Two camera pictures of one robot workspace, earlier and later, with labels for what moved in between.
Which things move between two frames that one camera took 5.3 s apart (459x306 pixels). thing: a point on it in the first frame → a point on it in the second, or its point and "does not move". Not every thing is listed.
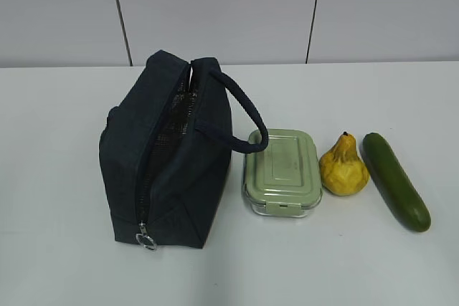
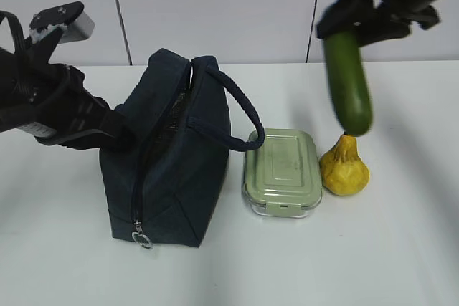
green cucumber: (396, 185) → (351, 91)
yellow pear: (341, 172) does not move
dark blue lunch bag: (166, 150) does not move
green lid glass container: (283, 180) does not move
